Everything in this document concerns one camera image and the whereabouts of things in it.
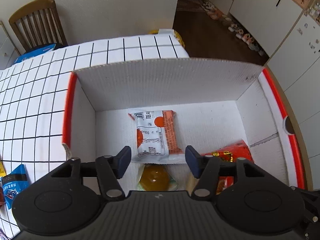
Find white checked tablecloth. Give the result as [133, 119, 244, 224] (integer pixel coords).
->
[0, 34, 190, 240]

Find white wall cabinets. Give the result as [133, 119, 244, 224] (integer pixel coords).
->
[227, 0, 319, 190]

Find red gold snack packet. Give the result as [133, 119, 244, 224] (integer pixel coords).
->
[200, 140, 254, 194]

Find red cardboard box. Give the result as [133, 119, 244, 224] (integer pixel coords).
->
[62, 58, 305, 191]

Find white orange snack packet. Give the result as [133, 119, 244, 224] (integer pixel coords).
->
[128, 109, 185, 165]

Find brown egg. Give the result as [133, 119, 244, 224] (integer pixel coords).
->
[136, 164, 178, 191]

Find wooden chair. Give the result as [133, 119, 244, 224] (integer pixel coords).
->
[9, 0, 68, 51]

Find blue snack packet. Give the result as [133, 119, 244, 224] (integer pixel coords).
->
[2, 164, 30, 210]

